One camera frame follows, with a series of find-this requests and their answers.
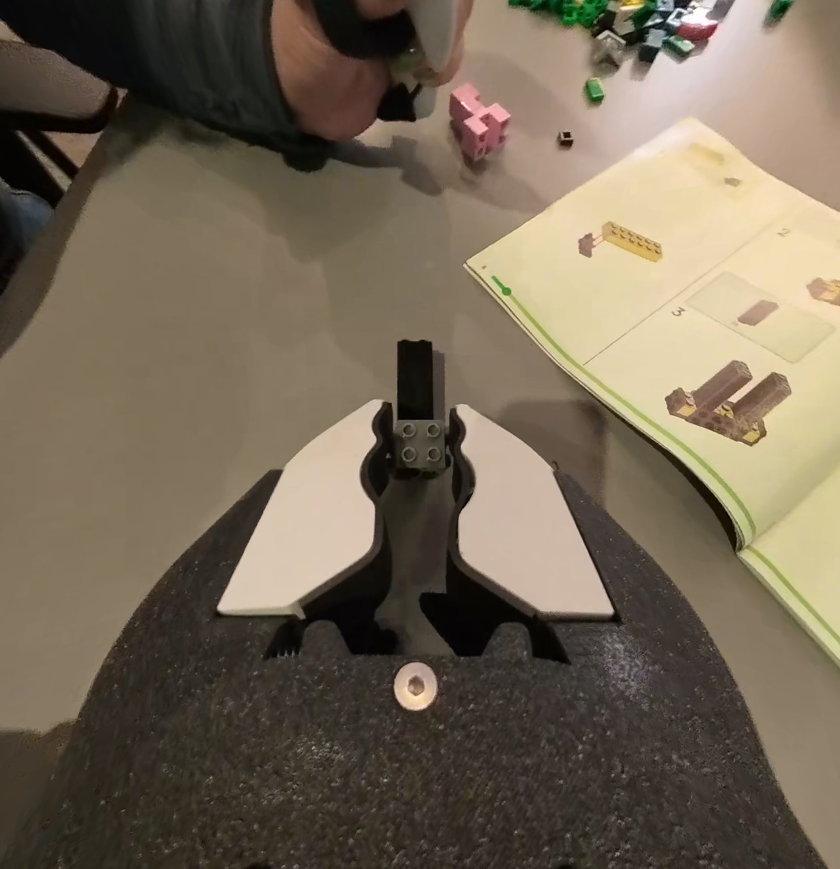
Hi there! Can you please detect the pile of small bricks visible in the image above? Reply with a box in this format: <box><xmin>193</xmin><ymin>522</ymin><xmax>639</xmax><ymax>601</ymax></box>
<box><xmin>508</xmin><ymin>0</ymin><xmax>797</xmax><ymax>65</ymax></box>

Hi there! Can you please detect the long black brick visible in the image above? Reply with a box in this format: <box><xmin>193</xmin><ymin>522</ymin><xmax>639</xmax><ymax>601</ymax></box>
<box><xmin>396</xmin><ymin>338</ymin><xmax>449</xmax><ymax>422</ymax></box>

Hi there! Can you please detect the person's left forearm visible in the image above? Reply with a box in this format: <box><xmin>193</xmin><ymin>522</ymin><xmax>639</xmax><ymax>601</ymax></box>
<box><xmin>0</xmin><ymin>0</ymin><xmax>332</xmax><ymax>171</ymax></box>

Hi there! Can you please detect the open instruction booklet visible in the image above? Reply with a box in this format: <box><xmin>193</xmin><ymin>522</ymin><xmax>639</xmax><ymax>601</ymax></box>
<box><xmin>464</xmin><ymin>117</ymin><xmax>840</xmax><ymax>683</ymax></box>

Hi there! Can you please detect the black office chair armrest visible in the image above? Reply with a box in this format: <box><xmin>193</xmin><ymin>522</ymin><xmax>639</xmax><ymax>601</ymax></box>
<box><xmin>0</xmin><ymin>37</ymin><xmax>119</xmax><ymax>133</ymax></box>

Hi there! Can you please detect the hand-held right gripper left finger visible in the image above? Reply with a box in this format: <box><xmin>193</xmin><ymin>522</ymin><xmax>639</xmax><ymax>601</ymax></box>
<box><xmin>216</xmin><ymin>399</ymin><xmax>392</xmax><ymax>620</ymax></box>

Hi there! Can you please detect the grey desk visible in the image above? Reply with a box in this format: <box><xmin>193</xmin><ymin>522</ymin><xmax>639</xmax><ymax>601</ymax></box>
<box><xmin>0</xmin><ymin>0</ymin><xmax>840</xmax><ymax>869</ymax></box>

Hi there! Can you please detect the pink brick figure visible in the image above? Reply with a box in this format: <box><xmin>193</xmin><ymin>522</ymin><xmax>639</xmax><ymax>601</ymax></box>
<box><xmin>448</xmin><ymin>83</ymin><xmax>512</xmax><ymax>164</ymax></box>

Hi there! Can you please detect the person's left hand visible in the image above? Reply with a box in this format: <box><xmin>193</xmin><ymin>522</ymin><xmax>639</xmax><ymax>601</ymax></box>
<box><xmin>271</xmin><ymin>0</ymin><xmax>394</xmax><ymax>141</ymax></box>

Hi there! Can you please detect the person's blue jeans leg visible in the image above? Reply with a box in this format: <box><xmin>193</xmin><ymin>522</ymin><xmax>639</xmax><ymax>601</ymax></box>
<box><xmin>0</xmin><ymin>170</ymin><xmax>54</xmax><ymax>313</ymax></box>

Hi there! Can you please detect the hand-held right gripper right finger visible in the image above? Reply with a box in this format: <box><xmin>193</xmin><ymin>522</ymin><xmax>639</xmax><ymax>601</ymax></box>
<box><xmin>447</xmin><ymin>404</ymin><xmax>616</xmax><ymax>620</ymax></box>

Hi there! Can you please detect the grey and yellow brick assembly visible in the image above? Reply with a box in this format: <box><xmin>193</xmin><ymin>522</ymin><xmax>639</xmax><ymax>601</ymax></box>
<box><xmin>393</xmin><ymin>420</ymin><xmax>451</xmax><ymax>479</ymax></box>

